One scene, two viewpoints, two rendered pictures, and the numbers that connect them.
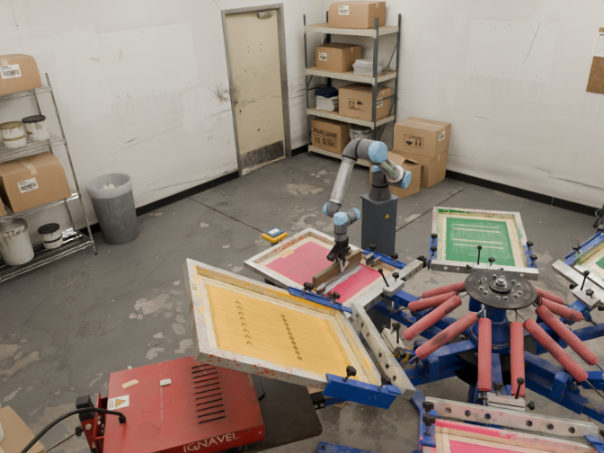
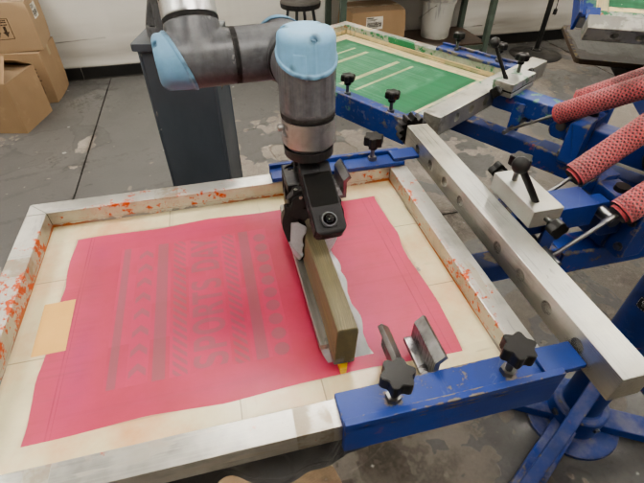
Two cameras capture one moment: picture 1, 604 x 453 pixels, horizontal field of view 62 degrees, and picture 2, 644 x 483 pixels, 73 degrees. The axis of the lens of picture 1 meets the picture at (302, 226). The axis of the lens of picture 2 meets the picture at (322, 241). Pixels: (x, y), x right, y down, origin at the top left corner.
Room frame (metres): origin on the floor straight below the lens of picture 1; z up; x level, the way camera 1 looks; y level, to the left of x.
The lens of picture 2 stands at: (2.16, 0.26, 1.51)
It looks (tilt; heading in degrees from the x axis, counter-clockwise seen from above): 41 degrees down; 301
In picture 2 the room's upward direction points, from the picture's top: straight up
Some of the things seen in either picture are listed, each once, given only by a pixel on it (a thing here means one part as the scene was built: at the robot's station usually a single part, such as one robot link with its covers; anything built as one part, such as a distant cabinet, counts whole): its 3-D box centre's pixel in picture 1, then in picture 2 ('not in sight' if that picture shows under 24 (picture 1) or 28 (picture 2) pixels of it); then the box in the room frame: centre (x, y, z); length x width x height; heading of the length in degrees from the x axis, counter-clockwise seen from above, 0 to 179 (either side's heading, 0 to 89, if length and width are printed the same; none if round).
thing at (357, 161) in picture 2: (383, 262); (337, 173); (2.56, -0.48, 0.98); 0.30 x 0.05 x 0.07; 44
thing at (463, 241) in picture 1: (481, 237); (406, 52); (2.66, -1.10, 1.05); 1.08 x 0.61 x 0.23; 164
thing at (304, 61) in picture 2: (341, 223); (306, 72); (2.47, -0.22, 1.30); 0.09 x 0.08 x 0.11; 139
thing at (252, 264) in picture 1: (323, 267); (244, 281); (2.54, -0.12, 0.97); 0.79 x 0.58 x 0.04; 44
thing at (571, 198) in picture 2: (402, 297); (543, 212); (2.14, -0.51, 1.02); 0.17 x 0.06 x 0.05; 44
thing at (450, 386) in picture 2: not in sight; (447, 395); (2.17, -0.08, 0.98); 0.30 x 0.05 x 0.07; 44
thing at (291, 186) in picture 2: (341, 247); (308, 175); (2.47, -0.22, 1.14); 0.09 x 0.08 x 0.12; 134
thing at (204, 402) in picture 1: (179, 405); not in sight; (1.43, 0.52, 1.06); 0.61 x 0.46 x 0.12; 104
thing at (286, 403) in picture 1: (355, 389); not in sight; (1.62, -0.20, 0.91); 1.34 x 0.40 x 0.08; 104
